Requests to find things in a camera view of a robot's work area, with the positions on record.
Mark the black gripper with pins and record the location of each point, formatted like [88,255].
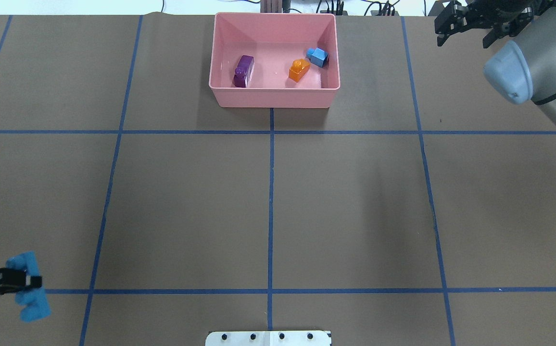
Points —
[476,18]

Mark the long blue four-stud block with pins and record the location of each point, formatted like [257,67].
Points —
[32,296]

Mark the aluminium frame post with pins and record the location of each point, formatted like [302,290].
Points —
[271,6]

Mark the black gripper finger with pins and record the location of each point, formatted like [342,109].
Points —
[16,281]

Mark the pink plastic box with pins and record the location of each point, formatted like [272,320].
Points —
[274,40]

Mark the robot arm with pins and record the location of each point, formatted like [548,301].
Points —
[524,69]

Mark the purple block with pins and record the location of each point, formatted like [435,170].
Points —
[243,71]

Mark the orange block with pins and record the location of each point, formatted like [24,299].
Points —
[298,69]

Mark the small blue block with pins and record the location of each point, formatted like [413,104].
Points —
[317,56]

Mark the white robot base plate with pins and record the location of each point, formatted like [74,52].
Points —
[270,338]

